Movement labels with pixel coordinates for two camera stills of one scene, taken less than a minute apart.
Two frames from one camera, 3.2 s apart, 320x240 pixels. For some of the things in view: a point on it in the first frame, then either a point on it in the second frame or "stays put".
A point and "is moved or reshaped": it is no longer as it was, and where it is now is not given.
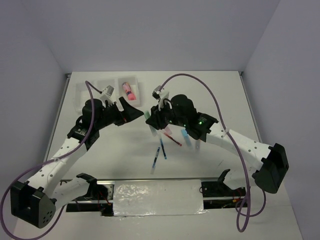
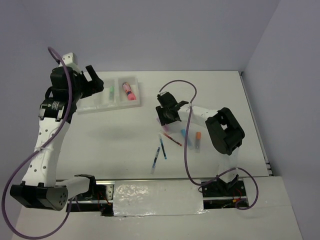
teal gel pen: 163,149 stays put
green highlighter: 147,114 is moved or reshaped
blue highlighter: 186,136 stays put
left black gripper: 129,112 -> 96,85
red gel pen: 173,139 stays put
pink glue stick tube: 131,95 stays put
